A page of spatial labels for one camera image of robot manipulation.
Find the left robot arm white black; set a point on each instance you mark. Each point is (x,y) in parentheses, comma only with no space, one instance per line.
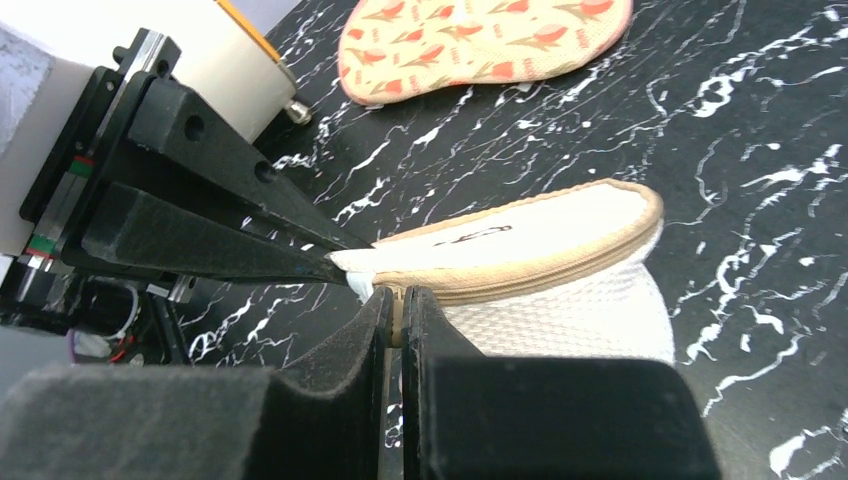
(23,156)

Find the beige zipper pull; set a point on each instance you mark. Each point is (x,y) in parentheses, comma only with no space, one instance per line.
(396,322)

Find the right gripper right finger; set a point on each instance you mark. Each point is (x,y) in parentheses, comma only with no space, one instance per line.
(471,416)

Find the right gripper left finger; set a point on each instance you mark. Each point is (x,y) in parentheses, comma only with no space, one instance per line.
(319,418)

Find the floral mesh laundry bag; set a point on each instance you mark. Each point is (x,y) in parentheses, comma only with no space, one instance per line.
(391,51)

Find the white mesh laundry bag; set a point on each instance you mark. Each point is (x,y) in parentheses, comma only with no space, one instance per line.
(560,274)

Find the white cylindrical basket orange rim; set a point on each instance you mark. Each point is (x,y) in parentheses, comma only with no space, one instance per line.
(50,48)

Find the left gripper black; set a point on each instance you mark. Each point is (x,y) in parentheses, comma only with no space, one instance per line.
(92,293)

